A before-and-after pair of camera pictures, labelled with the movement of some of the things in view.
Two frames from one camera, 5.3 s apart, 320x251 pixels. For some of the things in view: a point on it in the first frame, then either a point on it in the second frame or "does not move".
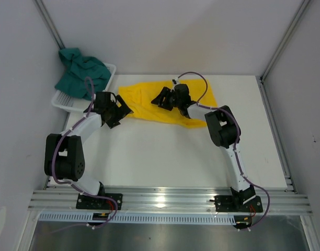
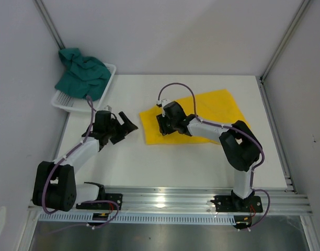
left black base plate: [98, 202] does not move
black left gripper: [123, 109] to [127, 126]
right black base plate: [225, 203] does not move
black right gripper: [159, 100] to [161, 120]
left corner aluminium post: [55, 36] does not move
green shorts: [76, 68] does not move
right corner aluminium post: [260, 79] does not move
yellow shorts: [139, 95] to [215, 107]
